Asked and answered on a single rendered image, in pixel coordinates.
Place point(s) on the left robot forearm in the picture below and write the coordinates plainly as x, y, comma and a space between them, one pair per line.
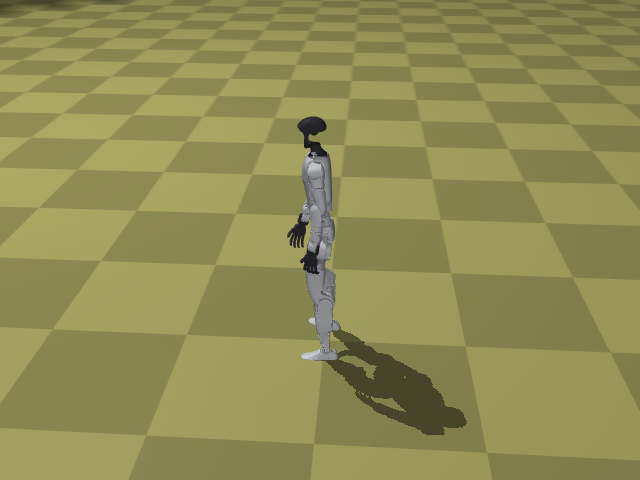
317, 225

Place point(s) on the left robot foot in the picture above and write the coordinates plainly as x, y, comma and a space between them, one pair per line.
317, 355

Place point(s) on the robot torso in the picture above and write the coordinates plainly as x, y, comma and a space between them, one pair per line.
329, 227

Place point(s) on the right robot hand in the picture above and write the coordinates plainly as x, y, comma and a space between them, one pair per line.
298, 230

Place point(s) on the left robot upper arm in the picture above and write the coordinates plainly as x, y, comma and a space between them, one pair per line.
316, 176

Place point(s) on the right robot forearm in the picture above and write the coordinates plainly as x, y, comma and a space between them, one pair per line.
306, 214

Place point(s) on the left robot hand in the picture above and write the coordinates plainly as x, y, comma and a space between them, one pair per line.
310, 260

